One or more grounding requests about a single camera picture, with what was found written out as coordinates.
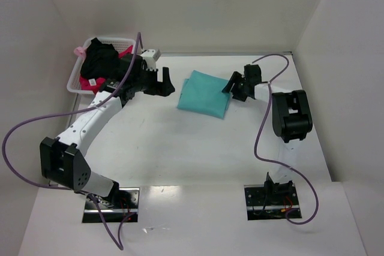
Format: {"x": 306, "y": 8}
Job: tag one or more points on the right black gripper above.
{"x": 240, "y": 86}

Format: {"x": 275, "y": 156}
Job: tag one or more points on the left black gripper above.
{"x": 151, "y": 81}

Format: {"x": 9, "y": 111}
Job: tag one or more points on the teal t shirt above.
{"x": 202, "y": 93}

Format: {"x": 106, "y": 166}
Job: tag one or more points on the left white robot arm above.
{"x": 63, "y": 158}

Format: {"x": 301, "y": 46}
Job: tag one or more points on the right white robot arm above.
{"x": 291, "y": 123}

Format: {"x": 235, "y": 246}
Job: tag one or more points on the white plastic basket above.
{"x": 120, "y": 45}

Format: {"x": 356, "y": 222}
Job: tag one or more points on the black t shirt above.
{"x": 102, "y": 61}

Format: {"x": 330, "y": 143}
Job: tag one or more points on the red pink t shirt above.
{"x": 95, "y": 84}

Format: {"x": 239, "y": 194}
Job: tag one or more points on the light pink cloth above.
{"x": 80, "y": 52}

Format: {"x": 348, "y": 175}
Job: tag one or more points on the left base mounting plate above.
{"x": 125, "y": 204}

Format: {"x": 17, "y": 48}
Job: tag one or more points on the base mounting plate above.
{"x": 125, "y": 204}
{"x": 255, "y": 202}

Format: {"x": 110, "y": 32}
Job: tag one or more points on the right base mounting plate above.
{"x": 255, "y": 202}

